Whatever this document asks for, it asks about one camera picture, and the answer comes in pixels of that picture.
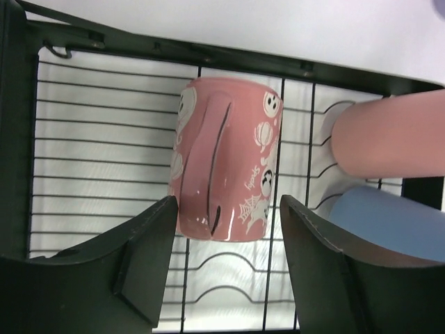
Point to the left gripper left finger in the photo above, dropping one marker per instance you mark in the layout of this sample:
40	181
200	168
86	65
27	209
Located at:
112	283

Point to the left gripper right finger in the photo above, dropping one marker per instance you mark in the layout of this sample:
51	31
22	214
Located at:
345	284

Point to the blue plastic tumbler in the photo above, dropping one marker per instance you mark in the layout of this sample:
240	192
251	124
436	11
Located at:
393	222

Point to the salmon pink plastic tumbler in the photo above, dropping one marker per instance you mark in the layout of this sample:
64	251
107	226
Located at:
400	136

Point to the pink ghost pattern mug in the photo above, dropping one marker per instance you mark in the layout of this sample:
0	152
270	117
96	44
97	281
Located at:
224	158

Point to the purple plastic tumbler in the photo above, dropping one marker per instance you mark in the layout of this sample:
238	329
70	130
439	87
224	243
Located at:
439	6

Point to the black wire dish rack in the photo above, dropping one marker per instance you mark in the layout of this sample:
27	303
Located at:
88	117

